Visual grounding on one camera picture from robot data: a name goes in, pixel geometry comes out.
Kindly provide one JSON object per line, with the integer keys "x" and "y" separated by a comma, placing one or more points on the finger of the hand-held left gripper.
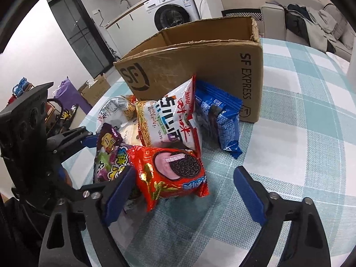
{"x": 75, "y": 190}
{"x": 90, "y": 141}

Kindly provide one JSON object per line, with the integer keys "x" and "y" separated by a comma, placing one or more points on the black jacket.
{"x": 297, "y": 25}

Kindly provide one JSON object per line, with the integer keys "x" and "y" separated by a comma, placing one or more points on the white base cabinets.
{"x": 130, "y": 30}

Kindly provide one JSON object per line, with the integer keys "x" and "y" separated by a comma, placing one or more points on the dark purple yellow snack packet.
{"x": 110, "y": 141}

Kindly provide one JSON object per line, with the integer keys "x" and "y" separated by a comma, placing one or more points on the blue white sneaker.
{"x": 17, "y": 90}
{"x": 23, "y": 84}

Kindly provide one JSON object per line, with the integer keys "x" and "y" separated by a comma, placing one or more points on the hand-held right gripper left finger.
{"x": 119, "y": 194}

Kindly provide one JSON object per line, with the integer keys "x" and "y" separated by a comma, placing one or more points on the black glass door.
{"x": 78, "y": 33}

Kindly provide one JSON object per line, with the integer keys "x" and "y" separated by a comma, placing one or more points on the silver white snack packet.
{"x": 114, "y": 107}

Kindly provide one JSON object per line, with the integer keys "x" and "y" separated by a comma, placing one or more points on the grey pillow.
{"x": 335, "y": 19}

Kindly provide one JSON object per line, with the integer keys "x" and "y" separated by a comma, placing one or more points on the kitchen faucet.
{"x": 129, "y": 5}

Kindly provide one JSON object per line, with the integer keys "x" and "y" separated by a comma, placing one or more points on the red cookie packet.
{"x": 167, "y": 172}

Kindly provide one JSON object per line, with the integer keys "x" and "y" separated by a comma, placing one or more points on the cardboard box with black logo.
{"x": 172, "y": 66}

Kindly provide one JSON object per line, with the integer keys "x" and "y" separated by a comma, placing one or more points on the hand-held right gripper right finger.
{"x": 250, "y": 194}

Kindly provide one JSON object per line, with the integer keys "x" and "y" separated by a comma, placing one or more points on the spotted milk cake packet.
{"x": 129, "y": 133}

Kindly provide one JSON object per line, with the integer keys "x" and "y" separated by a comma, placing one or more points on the purple candy packet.
{"x": 111, "y": 167}

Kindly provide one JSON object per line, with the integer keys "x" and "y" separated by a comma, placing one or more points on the blue cookie packet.
{"x": 222, "y": 116}

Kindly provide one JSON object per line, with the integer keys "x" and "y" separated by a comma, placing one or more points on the white washing machine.
{"x": 172, "y": 14}

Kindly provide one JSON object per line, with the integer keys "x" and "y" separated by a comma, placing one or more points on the small plain cardboard box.
{"x": 96, "y": 91}

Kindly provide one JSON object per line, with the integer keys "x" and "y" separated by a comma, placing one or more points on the white red noodle snack packet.
{"x": 169, "y": 116}

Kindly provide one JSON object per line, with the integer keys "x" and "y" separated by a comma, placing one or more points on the grey hooded jacket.
{"x": 319, "y": 33}

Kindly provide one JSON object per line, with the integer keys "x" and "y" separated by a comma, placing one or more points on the grey sofa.
{"x": 272, "y": 19}

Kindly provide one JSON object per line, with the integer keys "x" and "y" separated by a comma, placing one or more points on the purple plastic bag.
{"x": 69, "y": 94}

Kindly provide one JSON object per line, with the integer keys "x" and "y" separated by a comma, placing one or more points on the black white patterned basket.
{"x": 236, "y": 13}

